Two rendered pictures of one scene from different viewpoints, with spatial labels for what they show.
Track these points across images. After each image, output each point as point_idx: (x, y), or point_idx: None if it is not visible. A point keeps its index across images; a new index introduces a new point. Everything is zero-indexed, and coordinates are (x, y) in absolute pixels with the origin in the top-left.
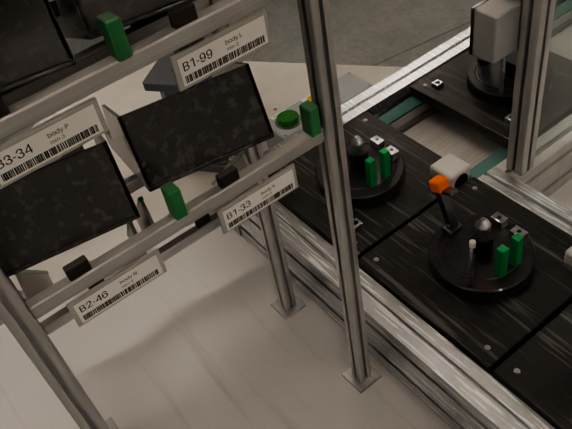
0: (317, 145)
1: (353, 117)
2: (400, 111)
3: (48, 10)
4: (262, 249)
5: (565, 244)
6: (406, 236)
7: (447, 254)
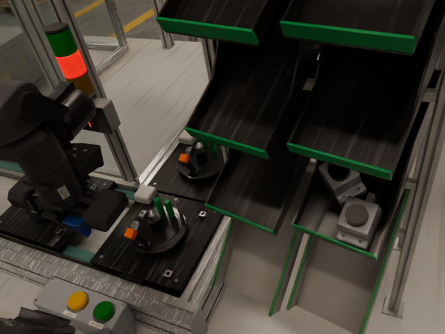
0: (135, 270)
1: (95, 270)
2: (79, 252)
3: None
4: (218, 299)
5: (182, 146)
6: (200, 194)
7: (210, 169)
